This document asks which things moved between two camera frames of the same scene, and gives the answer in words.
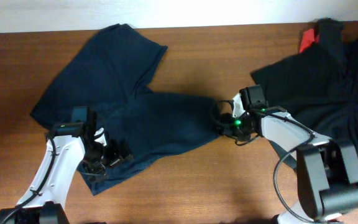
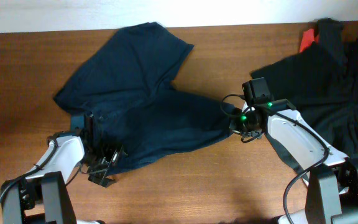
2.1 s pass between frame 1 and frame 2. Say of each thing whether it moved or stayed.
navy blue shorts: moved
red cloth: stayed
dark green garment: stayed
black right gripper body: moved
